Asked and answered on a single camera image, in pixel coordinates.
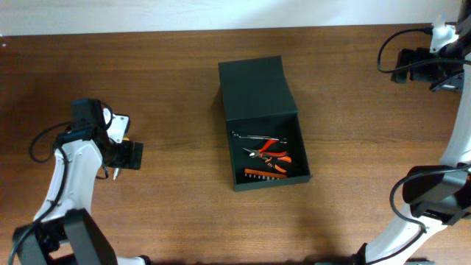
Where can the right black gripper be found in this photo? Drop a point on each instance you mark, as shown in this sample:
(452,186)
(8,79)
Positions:
(416,56)

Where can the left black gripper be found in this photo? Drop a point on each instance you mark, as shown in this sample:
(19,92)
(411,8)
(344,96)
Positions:
(137,154)

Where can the yellow black stubby screwdriver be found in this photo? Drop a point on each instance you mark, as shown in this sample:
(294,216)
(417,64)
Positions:
(117,170)

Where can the orange screwdriver bit holder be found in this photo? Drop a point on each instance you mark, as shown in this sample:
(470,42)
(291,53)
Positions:
(261,175)

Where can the red handled side cutters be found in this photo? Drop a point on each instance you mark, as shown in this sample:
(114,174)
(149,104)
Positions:
(264,151)

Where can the orange black long-nose pliers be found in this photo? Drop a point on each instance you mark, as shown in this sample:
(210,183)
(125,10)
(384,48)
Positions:
(283,164)

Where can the dark green box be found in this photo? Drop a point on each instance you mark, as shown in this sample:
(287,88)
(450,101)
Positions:
(258,101)

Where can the silver ring wrench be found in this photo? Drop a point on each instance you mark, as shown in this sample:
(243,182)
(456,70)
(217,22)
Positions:
(259,137)

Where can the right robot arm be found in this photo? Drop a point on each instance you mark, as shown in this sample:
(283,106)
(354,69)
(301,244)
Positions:
(430,198)

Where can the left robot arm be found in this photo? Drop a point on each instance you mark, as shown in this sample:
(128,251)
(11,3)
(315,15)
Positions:
(63,230)

